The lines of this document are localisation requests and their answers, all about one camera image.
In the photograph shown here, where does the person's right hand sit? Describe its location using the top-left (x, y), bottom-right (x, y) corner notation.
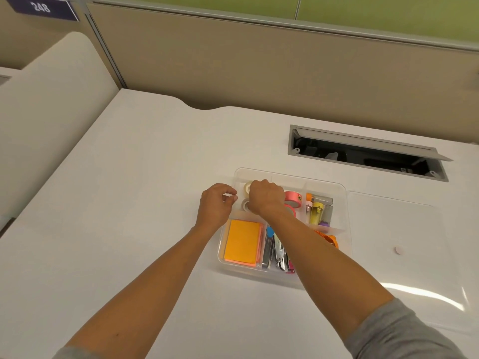
top-left (245, 179), bottom-right (287, 217)

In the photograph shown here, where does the person's left hand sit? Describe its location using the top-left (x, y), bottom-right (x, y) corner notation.
top-left (194, 183), bottom-right (239, 236)

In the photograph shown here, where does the clear plastic organizer tray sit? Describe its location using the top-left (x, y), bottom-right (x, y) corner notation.
top-left (217, 167), bottom-right (355, 290)

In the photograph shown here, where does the person's left forearm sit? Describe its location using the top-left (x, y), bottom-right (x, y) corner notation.
top-left (63, 222), bottom-right (227, 359)

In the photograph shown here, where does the person's right forearm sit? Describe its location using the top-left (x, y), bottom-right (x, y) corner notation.
top-left (260, 205), bottom-right (398, 339)

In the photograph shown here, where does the orange sticky note pad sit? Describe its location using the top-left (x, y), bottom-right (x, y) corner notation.
top-left (223, 219), bottom-right (261, 265)

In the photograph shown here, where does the blue silver stapler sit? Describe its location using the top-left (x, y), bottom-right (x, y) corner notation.
top-left (261, 227), bottom-right (275, 267)

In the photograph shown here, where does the orange tape dispenser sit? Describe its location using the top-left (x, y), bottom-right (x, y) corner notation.
top-left (314, 229), bottom-right (340, 250)

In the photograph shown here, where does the beige partition panel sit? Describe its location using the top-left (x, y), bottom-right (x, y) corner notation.
top-left (0, 1), bottom-right (479, 150)

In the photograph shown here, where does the clear plastic tray lid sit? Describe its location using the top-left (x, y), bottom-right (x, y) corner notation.
top-left (347, 190), bottom-right (471, 330)

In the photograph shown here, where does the white desk side divider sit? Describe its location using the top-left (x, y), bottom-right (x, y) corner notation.
top-left (0, 31), bottom-right (121, 230)

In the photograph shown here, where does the grey right sleeve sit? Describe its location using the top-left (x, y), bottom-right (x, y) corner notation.
top-left (344, 297), bottom-right (469, 359)

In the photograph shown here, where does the grey sleeve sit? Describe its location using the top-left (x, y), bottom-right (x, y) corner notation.
top-left (344, 297), bottom-right (469, 359)
top-left (52, 345), bottom-right (95, 359)

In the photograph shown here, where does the grey left sleeve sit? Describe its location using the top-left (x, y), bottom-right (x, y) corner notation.
top-left (52, 345), bottom-right (95, 359)

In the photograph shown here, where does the dark blue number sign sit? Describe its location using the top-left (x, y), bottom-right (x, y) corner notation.
top-left (7, 0), bottom-right (80, 22)

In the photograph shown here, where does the grey desk cable hatch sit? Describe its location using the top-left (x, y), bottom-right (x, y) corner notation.
top-left (287, 125), bottom-right (454, 183)

